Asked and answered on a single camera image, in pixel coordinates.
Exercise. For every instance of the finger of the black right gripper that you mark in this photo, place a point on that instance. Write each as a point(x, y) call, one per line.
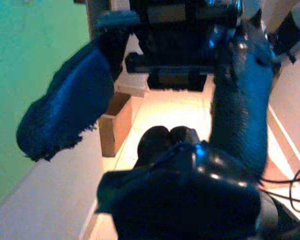
point(242, 112)
point(65, 105)

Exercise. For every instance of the green wall sheet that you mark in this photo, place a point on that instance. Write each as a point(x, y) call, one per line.
point(20, 62)

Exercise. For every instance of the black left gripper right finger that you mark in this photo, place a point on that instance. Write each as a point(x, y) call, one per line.
point(222, 205)

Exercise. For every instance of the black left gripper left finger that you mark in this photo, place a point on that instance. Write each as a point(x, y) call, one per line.
point(145, 200)

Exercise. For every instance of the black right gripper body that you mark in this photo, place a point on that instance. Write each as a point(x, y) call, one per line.
point(180, 37)

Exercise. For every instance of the small open cardboard box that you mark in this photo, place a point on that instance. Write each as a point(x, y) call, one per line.
point(115, 135)

